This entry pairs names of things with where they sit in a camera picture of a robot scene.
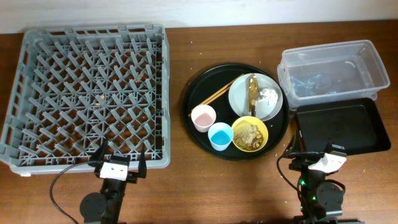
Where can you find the white tissue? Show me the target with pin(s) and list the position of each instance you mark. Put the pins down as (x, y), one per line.
(268, 96)

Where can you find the grey round plate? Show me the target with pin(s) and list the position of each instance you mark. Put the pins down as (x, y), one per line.
(238, 97)

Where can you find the brown snack wrapper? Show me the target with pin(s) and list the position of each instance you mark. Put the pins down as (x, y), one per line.
(253, 94)

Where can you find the grey dishwasher rack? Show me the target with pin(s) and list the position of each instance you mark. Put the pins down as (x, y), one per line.
(78, 87)

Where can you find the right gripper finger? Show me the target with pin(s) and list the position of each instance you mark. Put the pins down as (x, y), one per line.
(329, 146)
(294, 146)

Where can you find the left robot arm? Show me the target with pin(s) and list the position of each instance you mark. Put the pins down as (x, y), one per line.
(105, 206)

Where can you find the pink cup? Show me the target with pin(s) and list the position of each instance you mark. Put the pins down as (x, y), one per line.
(203, 116)

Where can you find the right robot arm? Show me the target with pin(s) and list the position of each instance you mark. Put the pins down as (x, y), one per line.
(320, 198)

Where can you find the round black tray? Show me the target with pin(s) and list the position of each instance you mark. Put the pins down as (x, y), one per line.
(212, 88)

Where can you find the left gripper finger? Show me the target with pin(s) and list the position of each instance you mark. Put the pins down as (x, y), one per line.
(98, 156)
(142, 166)

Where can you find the peanut shells food waste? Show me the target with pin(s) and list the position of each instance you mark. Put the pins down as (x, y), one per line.
(248, 137)

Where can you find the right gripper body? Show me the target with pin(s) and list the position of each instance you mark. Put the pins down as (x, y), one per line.
(302, 163)

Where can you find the black rectangular bin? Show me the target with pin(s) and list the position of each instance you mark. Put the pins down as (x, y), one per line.
(355, 125)

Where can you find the yellow bowl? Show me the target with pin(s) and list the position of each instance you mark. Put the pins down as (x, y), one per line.
(254, 121)

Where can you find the blue cup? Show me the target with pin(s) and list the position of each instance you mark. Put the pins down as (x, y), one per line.
(220, 136)

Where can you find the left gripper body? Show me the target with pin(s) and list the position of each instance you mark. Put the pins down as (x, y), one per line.
(132, 177)

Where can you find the clear plastic bin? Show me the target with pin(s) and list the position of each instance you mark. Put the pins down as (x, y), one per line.
(331, 72)

